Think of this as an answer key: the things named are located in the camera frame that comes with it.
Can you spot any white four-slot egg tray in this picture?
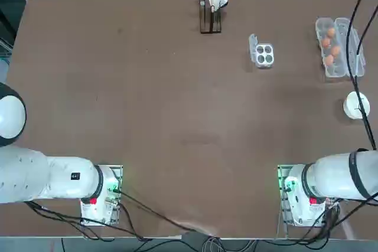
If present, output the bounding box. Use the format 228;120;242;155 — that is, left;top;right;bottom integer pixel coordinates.
247;33;276;70

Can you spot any transparent twelve-slot egg tray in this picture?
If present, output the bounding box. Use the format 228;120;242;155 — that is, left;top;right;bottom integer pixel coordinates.
315;17;367;78

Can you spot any white paper cup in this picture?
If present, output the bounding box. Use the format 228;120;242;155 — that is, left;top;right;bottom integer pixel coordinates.
343;90;371;120

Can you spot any black wire rack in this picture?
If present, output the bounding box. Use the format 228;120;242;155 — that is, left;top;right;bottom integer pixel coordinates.
199;0;223;34

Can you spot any black power cable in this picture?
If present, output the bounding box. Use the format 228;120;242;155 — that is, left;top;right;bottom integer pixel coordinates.
112;188;198;232

